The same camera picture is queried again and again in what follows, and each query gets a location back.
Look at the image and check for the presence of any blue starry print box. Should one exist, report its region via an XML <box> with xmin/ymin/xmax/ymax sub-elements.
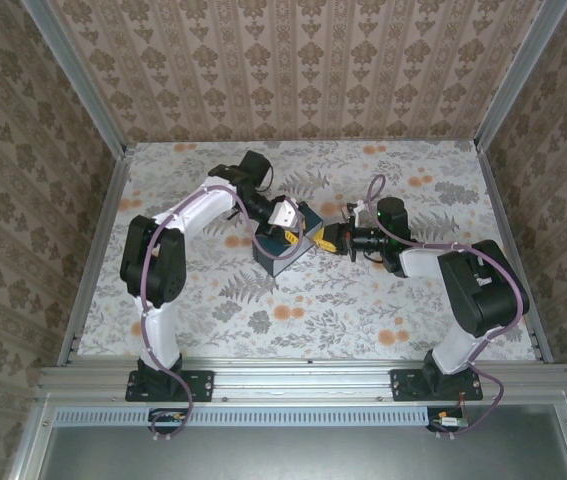
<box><xmin>251</xmin><ymin>202</ymin><xmax>325</xmax><ymax>278</ymax></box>

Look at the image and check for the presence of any floral table cover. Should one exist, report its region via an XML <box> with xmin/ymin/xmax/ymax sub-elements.
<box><xmin>75</xmin><ymin>140</ymin><xmax>538</xmax><ymax>360</ymax></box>

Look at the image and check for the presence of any small circuit board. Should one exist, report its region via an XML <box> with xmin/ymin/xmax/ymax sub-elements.
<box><xmin>427</xmin><ymin>407</ymin><xmax>470</xmax><ymax>434</ymax></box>
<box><xmin>148</xmin><ymin>407</ymin><xmax>188</xmax><ymax>434</ymax></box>

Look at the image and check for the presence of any aluminium frame rail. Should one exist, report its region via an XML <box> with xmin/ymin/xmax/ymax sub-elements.
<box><xmin>56</xmin><ymin>143</ymin><xmax>137</xmax><ymax>367</ymax></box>
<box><xmin>473</xmin><ymin>141</ymin><xmax>555</xmax><ymax>364</ymax></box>
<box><xmin>36</xmin><ymin>357</ymin><xmax>567</xmax><ymax>402</ymax></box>

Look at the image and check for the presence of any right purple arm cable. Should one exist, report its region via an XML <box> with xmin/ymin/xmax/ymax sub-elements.
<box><xmin>366</xmin><ymin>174</ymin><xmax>532</xmax><ymax>441</ymax></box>

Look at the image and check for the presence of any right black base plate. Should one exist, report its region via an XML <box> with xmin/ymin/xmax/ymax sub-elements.
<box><xmin>391</xmin><ymin>368</ymin><xmax>484</xmax><ymax>403</ymax></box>

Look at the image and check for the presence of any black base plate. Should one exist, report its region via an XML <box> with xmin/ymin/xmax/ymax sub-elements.
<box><xmin>124</xmin><ymin>368</ymin><xmax>215</xmax><ymax>403</ymax></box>
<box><xmin>391</xmin><ymin>368</ymin><xmax>484</xmax><ymax>403</ymax></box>

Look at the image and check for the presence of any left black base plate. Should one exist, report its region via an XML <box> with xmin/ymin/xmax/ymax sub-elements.
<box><xmin>124</xmin><ymin>368</ymin><xmax>215</xmax><ymax>403</ymax></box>

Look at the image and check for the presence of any grey slotted cable duct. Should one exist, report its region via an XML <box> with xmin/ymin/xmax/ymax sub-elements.
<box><xmin>55</xmin><ymin>405</ymin><xmax>432</xmax><ymax>428</ymax></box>

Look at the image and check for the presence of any aluminium frame post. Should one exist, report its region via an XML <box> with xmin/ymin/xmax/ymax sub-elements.
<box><xmin>475</xmin><ymin>0</ymin><xmax>567</xmax><ymax>149</ymax></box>
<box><xmin>21</xmin><ymin>0</ymin><xmax>130</xmax><ymax>157</ymax></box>

